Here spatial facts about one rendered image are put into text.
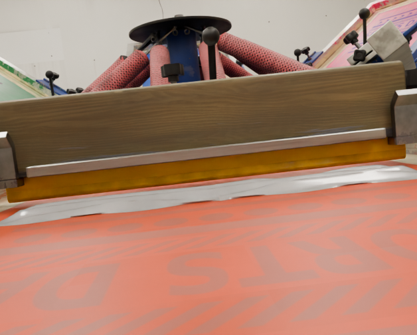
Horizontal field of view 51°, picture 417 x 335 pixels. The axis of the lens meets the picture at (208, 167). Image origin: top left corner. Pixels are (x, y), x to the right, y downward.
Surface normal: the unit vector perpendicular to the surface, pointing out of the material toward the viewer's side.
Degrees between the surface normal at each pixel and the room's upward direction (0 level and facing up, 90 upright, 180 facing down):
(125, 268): 0
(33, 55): 90
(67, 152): 90
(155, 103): 90
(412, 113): 90
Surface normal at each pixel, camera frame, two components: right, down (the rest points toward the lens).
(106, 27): 0.06, 0.07
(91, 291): -0.11, -0.99
